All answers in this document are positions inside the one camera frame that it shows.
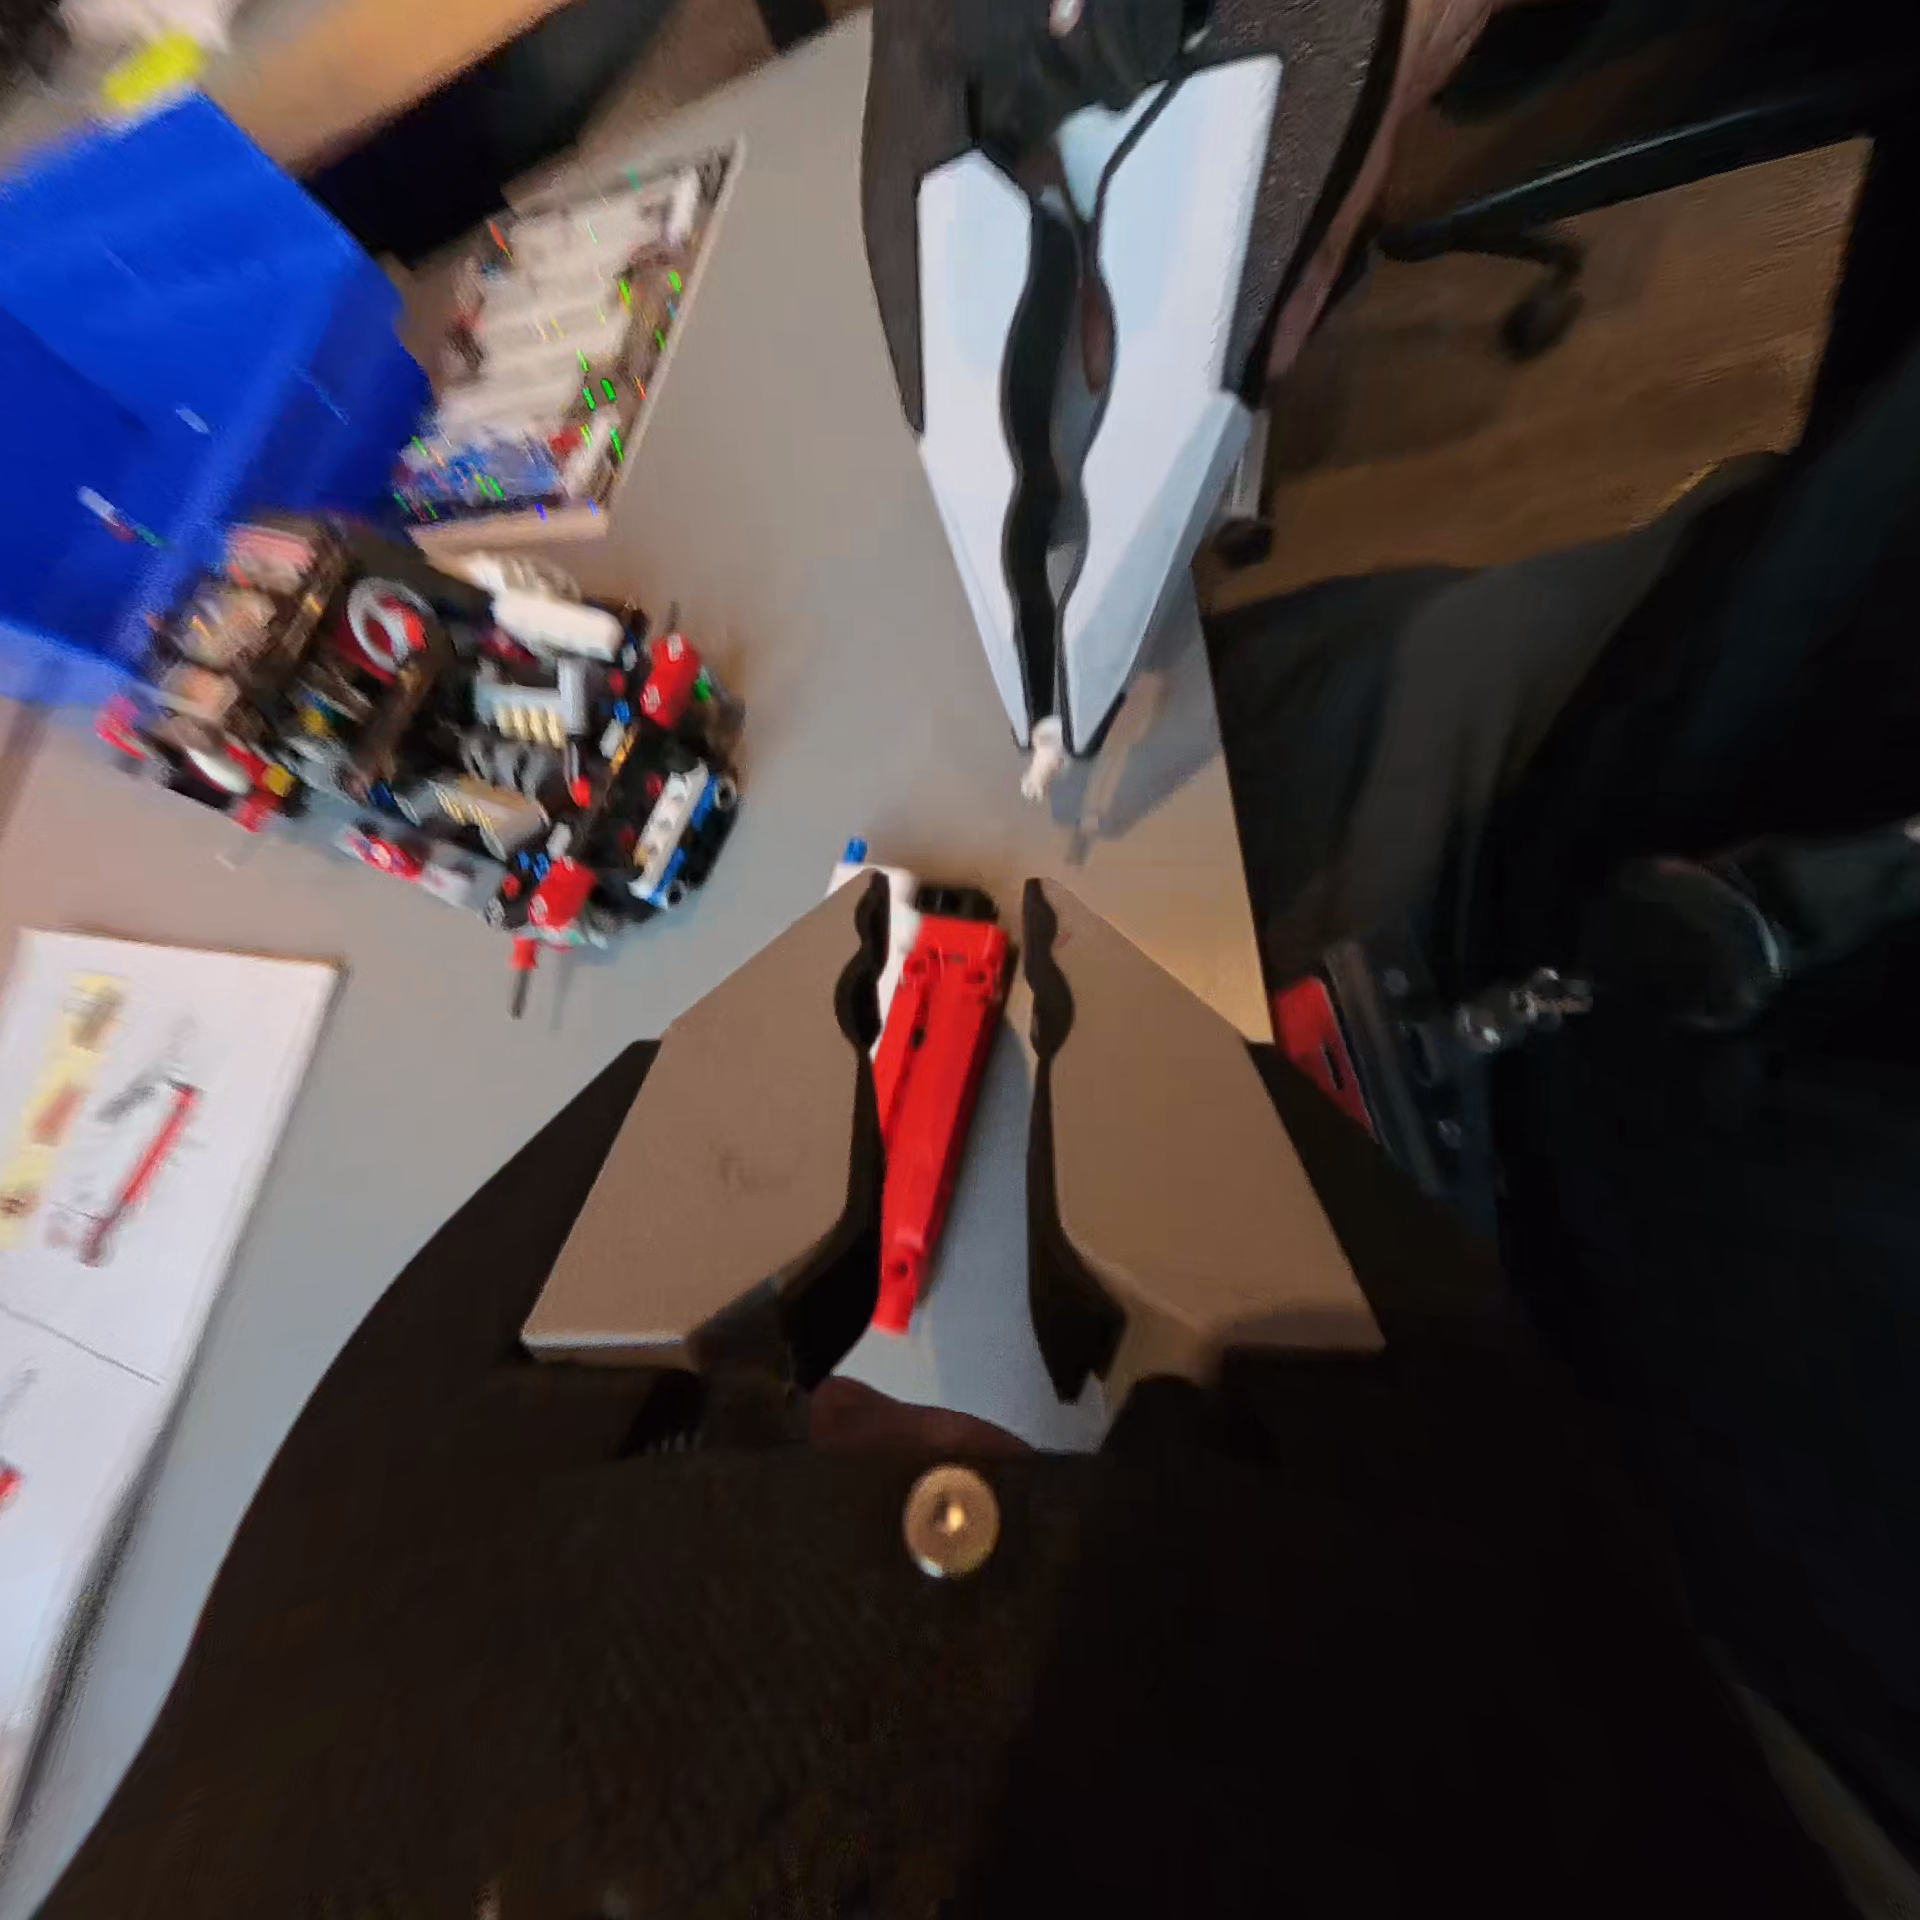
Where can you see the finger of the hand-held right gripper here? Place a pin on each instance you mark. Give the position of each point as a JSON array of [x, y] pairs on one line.
[[1178, 345], [968, 345]]

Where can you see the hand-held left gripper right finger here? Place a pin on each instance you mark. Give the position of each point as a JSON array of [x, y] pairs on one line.
[[1185, 1185]]

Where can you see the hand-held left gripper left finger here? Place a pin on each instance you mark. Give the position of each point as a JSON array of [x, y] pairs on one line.
[[704, 1185]]

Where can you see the red and white brick panel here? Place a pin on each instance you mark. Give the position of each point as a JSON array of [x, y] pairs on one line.
[[939, 1080]]

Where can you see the small white brick connector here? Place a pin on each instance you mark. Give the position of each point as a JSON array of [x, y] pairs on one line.
[[1047, 751]]

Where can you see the toy brick race car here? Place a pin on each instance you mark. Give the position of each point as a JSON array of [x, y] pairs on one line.
[[451, 720]]

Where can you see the grey desk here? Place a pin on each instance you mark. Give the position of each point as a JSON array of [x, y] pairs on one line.
[[780, 450]]

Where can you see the shiny sticker sheet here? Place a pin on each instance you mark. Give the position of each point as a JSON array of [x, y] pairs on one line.
[[554, 345]]

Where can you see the open instruction booklet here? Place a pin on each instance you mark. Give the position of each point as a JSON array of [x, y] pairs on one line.
[[151, 1201]]

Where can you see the person's dark shoe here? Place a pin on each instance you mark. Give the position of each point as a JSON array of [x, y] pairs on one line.
[[1703, 938]]

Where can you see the yellow plastic object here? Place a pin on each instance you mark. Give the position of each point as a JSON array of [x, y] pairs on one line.
[[151, 72]]

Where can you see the blue plastic bin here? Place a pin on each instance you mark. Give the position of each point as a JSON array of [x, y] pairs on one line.
[[181, 374]]

